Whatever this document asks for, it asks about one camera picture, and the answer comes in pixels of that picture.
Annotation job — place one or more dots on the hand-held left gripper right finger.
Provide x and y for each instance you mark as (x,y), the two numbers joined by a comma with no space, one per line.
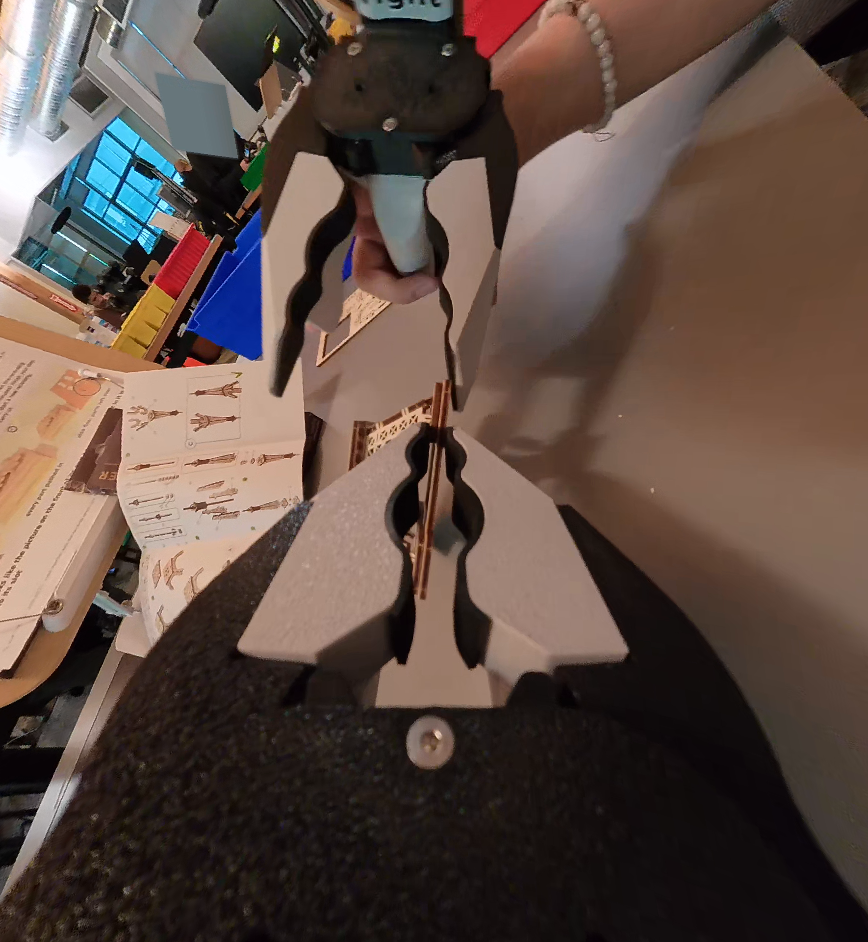
(544,589)

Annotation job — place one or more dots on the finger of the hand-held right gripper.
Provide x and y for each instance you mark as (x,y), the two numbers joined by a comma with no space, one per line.
(471,294)
(287,213)

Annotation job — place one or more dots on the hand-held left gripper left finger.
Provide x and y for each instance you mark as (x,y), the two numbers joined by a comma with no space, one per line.
(331,581)

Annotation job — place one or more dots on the wooden puzzle piece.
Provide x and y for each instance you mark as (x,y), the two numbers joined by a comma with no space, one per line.
(435,478)

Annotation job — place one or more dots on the person's right forearm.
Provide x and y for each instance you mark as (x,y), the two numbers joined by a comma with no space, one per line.
(662,44)

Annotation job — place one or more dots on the grey desk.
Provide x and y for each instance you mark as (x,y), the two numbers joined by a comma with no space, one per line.
(699,368)

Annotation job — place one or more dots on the person's right hand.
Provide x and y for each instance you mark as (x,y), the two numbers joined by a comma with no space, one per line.
(404,288)

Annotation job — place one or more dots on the green box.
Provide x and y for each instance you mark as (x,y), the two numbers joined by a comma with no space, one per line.
(255,168)

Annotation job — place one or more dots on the plywood puzzle sheet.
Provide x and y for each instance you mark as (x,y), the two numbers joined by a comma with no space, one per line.
(364,305)

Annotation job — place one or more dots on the red plastic bin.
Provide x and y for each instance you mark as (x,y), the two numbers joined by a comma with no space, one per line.
(184,257)

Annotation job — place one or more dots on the blue plastic bin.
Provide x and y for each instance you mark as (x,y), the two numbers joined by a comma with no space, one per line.
(228,309)

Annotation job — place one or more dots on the red flat panel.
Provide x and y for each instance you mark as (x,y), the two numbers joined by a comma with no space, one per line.
(504,26)

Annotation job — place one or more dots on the tan plywood panel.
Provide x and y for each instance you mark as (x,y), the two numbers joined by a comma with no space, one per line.
(276,92)

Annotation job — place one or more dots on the grey hanging panel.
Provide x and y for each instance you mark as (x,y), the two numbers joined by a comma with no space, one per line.
(198,114)

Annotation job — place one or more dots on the wooden lattice tower base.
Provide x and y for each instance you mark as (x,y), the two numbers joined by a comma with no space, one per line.
(390,434)

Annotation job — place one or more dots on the folded paper instruction leaflet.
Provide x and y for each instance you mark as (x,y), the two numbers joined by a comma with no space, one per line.
(213,471)

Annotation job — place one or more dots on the black panel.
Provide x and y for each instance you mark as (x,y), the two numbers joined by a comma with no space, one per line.
(243,51)

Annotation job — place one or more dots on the yellow plastic bin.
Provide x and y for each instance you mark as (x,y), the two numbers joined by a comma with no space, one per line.
(143,320)

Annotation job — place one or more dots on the large glass window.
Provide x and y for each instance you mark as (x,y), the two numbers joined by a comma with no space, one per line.
(110,184)

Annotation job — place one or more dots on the wooden beam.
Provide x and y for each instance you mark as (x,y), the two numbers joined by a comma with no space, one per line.
(7,276)

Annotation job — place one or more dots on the printed puzzle instruction card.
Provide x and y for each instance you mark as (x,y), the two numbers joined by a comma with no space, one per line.
(22,456)

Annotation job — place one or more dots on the white clip bracket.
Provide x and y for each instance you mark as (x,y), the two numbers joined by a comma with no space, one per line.
(81,589)

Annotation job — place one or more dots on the silver ventilation duct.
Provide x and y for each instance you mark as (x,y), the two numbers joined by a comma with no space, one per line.
(37,66)

